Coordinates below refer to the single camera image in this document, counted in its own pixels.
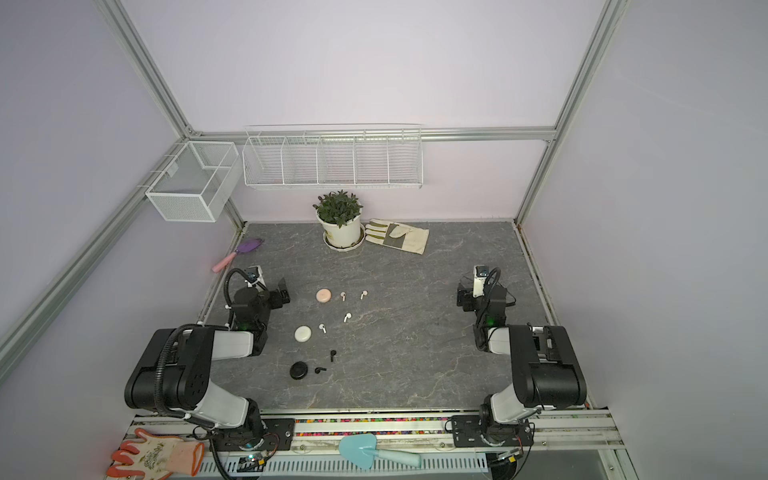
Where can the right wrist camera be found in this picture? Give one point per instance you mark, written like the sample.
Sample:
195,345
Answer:
480,276

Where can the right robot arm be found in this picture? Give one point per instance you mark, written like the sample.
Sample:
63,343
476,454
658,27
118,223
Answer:
544,368

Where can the red white work glove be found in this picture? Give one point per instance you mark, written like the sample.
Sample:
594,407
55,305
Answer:
155,457

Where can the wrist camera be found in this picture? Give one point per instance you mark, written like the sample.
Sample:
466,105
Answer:
480,276
256,278

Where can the beige gardening glove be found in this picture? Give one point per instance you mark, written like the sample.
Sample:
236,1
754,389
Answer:
397,236

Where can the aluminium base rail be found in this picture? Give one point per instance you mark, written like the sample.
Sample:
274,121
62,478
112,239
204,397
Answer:
319,432

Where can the purple pink brush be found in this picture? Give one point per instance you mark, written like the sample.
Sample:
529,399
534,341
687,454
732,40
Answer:
245,247

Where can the black earbud charging case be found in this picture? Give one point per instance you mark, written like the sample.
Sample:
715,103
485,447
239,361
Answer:
298,370

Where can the long white wire basket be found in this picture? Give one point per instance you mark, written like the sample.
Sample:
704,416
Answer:
333,156

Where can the teal garden trowel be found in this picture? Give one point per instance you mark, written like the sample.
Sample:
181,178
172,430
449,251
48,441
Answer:
361,450

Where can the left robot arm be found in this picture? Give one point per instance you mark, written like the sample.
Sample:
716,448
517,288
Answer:
173,375

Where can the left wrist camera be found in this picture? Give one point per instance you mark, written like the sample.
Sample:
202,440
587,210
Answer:
256,278

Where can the pink earbud charging case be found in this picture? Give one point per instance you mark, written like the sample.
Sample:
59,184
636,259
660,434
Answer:
324,295

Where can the white mesh box basket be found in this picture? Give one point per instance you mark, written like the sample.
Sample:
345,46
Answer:
197,182

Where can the white earbud charging case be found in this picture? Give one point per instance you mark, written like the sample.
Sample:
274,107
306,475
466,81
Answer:
303,334

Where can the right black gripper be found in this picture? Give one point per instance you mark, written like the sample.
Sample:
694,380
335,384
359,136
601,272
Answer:
466,298

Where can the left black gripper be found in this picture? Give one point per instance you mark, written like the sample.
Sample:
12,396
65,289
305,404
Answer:
279,296

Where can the potted green plant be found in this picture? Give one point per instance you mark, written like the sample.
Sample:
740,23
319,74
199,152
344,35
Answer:
339,213

